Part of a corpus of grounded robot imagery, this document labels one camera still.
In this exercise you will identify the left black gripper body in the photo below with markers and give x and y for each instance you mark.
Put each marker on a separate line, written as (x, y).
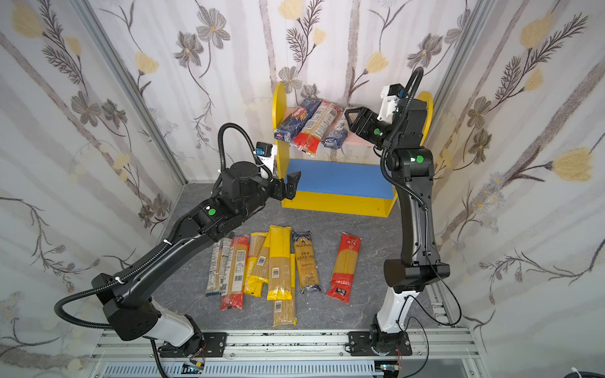
(279, 188)

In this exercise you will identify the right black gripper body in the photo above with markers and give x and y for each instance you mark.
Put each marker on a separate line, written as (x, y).
(364, 126)

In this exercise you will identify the blue gold spaghetti bag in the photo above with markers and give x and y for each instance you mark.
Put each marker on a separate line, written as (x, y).
(337, 135)

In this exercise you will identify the red labelled spaghetti bag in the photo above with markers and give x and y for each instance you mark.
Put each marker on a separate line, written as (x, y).
(317, 127)

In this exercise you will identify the dark blue Barilla spaghetti bag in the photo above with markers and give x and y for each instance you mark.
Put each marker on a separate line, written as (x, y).
(294, 123)

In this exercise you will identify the red yellow spaghetti bag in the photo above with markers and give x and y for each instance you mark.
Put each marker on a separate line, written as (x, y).
(345, 266)

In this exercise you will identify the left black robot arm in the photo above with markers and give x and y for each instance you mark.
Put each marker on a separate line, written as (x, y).
(126, 296)

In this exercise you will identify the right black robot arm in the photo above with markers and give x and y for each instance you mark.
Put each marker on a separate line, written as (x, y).
(397, 132)

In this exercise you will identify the yellow shelf pink blue boards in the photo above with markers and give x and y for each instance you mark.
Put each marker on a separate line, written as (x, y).
(335, 187)

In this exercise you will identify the brown blue spaghetti bag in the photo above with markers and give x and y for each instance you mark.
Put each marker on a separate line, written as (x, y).
(305, 262)

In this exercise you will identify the yellow spaghetti bag small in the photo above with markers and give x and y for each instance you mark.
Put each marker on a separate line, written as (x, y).
(257, 273)

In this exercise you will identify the large yellow spaghetti bag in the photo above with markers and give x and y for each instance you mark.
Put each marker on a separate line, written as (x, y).
(279, 286)

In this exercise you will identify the clear white spaghetti bag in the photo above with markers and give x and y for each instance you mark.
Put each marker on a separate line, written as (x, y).
(216, 278)

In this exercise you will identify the red clear spaghetti bag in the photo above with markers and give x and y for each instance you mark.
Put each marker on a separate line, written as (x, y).
(235, 275)

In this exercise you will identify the brown spaghetti pack bottom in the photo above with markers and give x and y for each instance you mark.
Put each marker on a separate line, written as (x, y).
(285, 312)

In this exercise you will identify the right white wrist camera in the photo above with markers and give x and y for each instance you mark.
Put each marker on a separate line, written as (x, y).
(390, 97)

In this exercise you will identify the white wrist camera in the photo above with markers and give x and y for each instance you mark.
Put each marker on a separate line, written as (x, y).
(390, 97)
(266, 154)

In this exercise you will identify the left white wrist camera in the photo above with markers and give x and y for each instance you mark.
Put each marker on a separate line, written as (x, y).
(266, 154)

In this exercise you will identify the white cable duct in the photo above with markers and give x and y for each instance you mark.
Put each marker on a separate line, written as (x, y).
(244, 369)

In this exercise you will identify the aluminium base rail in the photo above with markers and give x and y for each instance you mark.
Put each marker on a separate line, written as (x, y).
(321, 334)

